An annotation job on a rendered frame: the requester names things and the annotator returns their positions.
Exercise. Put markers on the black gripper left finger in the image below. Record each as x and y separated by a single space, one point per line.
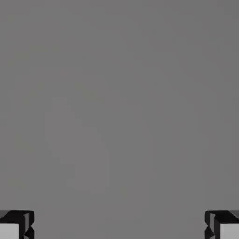
16 218

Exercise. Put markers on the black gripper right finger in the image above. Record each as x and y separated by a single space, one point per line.
222 218

